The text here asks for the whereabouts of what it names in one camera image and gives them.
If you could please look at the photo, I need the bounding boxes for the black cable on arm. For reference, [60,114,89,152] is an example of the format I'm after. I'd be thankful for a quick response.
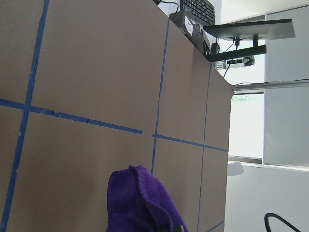
[264,212,302,232]

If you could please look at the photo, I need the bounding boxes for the small black box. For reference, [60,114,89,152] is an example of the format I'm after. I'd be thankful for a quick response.
[169,11,207,55]

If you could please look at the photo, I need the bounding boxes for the purple microfiber towel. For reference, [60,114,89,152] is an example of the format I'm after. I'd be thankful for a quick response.
[107,165,188,232]

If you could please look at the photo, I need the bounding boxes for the black monitor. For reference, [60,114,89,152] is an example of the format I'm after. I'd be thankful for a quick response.
[203,19,295,62]

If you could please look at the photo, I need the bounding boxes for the black keyboard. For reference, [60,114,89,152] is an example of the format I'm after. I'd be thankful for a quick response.
[180,0,215,26]

